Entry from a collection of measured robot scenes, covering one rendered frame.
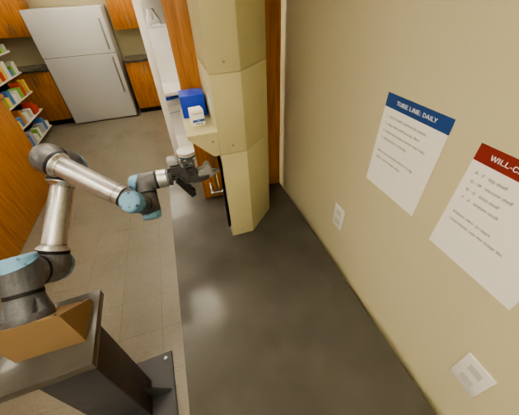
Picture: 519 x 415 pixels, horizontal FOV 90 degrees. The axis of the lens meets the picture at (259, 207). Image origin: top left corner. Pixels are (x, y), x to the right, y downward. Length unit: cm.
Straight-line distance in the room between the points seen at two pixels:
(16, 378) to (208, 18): 134
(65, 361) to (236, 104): 111
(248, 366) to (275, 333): 15
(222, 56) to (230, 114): 19
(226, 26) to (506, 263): 93
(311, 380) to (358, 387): 15
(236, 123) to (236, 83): 14
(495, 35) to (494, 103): 11
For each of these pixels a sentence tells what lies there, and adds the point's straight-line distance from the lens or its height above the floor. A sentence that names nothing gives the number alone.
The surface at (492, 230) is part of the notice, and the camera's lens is 71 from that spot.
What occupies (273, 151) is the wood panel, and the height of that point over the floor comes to 117.
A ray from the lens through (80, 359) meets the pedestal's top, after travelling 125.
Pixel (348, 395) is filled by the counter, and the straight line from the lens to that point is 104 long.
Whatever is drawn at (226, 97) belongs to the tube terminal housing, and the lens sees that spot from 101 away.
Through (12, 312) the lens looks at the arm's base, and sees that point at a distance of 121.
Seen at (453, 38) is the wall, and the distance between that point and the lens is 73.
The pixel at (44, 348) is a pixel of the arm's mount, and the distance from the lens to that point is 131.
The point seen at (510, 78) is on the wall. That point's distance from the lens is 65.
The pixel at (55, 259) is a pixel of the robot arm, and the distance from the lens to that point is 131.
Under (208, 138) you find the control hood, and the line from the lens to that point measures 105.
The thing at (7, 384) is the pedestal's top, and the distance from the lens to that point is 136.
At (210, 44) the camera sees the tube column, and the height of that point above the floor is 179.
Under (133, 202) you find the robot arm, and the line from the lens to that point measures 99.
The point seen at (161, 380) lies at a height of 1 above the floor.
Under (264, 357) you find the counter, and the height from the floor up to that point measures 94.
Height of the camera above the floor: 193
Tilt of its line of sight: 40 degrees down
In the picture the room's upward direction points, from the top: 3 degrees counter-clockwise
